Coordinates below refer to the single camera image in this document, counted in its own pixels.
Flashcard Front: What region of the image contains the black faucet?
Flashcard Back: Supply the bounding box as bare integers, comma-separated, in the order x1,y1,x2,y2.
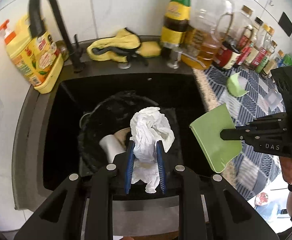
29,0,87,74

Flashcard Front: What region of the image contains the green yellow label bottle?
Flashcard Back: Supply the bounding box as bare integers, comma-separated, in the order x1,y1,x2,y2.
160,0,191,59

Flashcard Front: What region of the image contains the clear glass bowl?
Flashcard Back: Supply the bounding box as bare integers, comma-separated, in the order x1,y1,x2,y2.
264,89,282,111

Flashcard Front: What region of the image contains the yellow dish soap bottle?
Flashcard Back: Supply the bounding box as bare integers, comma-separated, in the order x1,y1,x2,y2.
0,15,63,94

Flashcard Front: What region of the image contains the black sink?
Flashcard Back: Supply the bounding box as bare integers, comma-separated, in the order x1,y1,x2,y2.
42,73,212,190

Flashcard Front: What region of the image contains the clear plastic measuring cup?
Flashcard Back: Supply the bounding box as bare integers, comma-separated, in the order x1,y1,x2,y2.
99,134,126,164

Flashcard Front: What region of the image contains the clear bottle large red label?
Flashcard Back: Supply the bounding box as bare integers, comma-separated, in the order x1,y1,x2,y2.
254,27,275,73

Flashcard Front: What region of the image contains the brown bottle red label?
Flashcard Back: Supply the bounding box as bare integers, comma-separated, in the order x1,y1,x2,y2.
239,17,263,66

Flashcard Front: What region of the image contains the blue patterned tablecloth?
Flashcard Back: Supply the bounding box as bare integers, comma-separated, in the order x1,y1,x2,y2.
193,47,292,202

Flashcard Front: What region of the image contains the green plastic bag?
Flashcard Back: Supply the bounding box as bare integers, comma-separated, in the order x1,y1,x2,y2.
283,54,292,66

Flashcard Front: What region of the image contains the cooking oil jug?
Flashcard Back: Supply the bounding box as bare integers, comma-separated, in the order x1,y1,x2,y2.
181,0,234,70

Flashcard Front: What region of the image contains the dark sauce bottle cream label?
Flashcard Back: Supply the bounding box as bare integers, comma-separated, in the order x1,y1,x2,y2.
264,49,285,77

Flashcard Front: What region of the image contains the green paper scrap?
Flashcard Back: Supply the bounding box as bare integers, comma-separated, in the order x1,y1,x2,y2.
190,104,242,173

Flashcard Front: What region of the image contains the yellow cleaning cloth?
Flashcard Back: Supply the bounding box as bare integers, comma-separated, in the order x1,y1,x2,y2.
86,28,161,66

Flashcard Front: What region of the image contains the white tissue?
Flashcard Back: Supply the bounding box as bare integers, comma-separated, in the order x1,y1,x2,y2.
130,107,175,194

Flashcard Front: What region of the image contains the soy sauce jug red label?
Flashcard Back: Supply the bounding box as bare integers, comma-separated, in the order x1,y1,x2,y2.
213,5,254,70

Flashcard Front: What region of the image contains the black trash basket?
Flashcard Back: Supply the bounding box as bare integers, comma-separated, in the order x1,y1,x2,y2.
78,90,181,174

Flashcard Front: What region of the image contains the person's right hand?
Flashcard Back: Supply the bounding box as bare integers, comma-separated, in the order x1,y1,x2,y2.
279,157,292,185

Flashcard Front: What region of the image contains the clear bottle yellow cap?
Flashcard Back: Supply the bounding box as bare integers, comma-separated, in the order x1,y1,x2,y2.
248,23,272,71

